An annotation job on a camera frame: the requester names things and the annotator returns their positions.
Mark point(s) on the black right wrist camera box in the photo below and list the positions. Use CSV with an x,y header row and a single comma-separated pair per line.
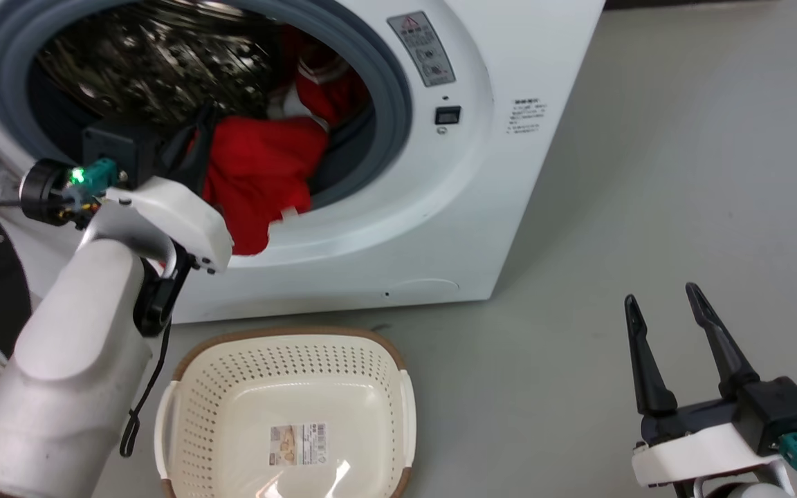
x,y
779,411

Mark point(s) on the red white-striped garment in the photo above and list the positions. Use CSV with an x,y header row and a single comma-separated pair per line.
x,y
333,86

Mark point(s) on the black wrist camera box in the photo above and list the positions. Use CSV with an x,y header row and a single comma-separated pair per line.
x,y
779,411
122,152

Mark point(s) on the cream perforated laundry basket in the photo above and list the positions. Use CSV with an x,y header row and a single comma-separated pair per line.
x,y
232,387

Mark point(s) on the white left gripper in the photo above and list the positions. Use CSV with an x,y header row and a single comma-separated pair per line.
x,y
177,214

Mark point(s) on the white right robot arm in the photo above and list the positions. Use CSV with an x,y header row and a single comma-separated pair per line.
x,y
744,490

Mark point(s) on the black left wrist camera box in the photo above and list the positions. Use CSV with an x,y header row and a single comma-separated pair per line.
x,y
122,152

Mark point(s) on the black door latch socket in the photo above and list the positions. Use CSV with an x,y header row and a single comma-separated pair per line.
x,y
447,115

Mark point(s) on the white front-load washing machine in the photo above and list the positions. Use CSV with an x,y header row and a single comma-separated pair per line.
x,y
440,228

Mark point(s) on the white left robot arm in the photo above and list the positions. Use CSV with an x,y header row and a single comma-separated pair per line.
x,y
66,366

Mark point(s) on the grey warning label sticker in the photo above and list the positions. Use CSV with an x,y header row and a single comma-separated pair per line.
x,y
423,48

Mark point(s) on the product sticker with barcode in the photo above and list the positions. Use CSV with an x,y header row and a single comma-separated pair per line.
x,y
298,444

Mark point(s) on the small printed text label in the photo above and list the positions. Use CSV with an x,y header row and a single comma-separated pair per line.
x,y
526,116

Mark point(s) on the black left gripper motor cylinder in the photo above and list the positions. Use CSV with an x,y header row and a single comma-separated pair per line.
x,y
44,192

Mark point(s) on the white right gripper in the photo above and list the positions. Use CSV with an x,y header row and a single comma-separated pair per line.
x,y
696,453

